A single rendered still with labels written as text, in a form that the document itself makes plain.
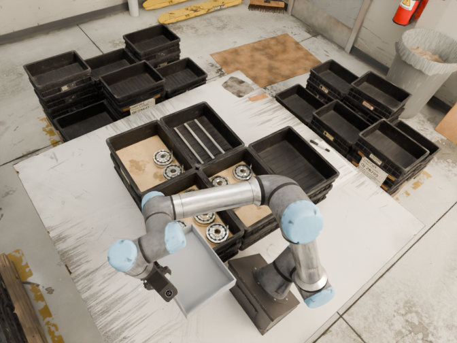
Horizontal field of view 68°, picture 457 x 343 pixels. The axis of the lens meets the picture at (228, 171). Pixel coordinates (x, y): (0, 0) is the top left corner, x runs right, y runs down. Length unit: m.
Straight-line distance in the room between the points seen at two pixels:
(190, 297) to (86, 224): 0.78
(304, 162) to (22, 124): 2.48
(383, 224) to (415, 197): 1.25
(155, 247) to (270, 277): 0.65
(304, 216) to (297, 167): 0.93
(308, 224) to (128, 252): 0.49
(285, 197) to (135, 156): 1.04
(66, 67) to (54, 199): 1.43
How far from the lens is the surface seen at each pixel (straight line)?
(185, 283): 1.26
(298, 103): 3.15
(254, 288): 1.40
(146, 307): 1.61
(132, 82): 2.86
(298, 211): 0.96
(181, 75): 3.08
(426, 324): 2.73
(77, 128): 2.89
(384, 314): 2.61
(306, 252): 1.12
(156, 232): 0.92
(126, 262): 0.90
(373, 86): 3.21
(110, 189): 1.91
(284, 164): 1.87
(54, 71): 3.10
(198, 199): 1.01
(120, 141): 1.86
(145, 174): 1.78
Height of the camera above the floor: 2.23
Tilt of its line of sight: 52 degrees down
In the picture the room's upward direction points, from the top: 8 degrees clockwise
